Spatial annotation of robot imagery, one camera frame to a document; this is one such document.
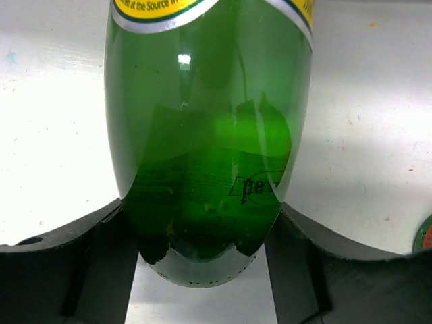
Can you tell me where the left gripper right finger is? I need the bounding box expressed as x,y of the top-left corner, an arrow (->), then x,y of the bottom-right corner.
265,205 -> 431,323

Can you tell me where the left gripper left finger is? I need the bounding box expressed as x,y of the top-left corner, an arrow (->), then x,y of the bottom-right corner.
1,200 -> 138,323

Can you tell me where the green Perrier bottle yellow label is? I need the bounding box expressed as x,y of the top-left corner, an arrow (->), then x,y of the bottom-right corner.
105,1 -> 315,288

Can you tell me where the green Perrier bottle red label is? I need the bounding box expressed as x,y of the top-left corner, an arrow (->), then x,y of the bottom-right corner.
412,215 -> 432,253

